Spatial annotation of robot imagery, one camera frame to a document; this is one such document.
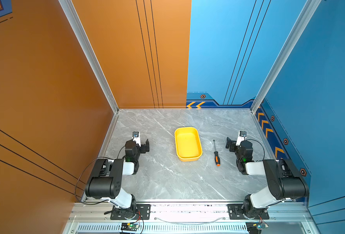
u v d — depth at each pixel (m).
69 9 0.70
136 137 0.81
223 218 0.72
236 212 0.72
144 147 0.85
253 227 0.70
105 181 0.51
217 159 0.90
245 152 0.71
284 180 0.45
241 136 0.80
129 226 0.71
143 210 0.74
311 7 0.70
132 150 0.71
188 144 0.96
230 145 0.87
